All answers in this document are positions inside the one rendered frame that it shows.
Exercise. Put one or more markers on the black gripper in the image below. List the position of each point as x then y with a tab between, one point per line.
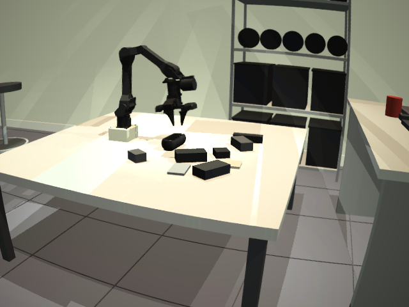
184	108

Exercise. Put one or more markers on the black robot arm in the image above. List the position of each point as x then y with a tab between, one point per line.
128	102

